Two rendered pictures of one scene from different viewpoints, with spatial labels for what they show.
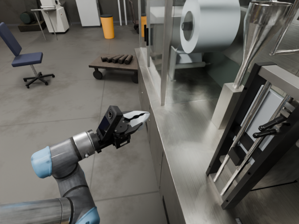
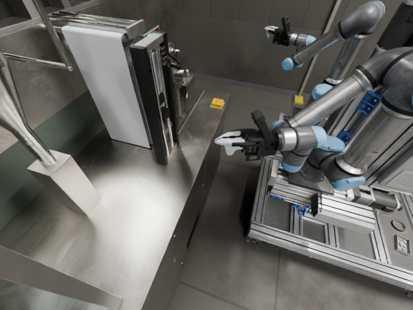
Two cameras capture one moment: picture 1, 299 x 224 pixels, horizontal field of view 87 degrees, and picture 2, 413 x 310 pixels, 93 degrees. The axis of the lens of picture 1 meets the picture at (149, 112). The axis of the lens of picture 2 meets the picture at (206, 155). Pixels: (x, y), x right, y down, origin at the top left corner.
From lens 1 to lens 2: 0.87 m
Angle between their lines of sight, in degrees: 89
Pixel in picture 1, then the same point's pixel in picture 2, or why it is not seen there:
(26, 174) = not seen: outside the picture
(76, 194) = not seen: hidden behind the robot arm
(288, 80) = (154, 38)
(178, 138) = (158, 208)
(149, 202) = (196, 273)
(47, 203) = (302, 115)
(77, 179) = not seen: hidden behind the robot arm
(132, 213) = (220, 272)
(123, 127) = (248, 131)
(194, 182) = (182, 163)
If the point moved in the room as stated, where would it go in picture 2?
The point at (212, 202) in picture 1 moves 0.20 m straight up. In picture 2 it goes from (182, 149) to (179, 119)
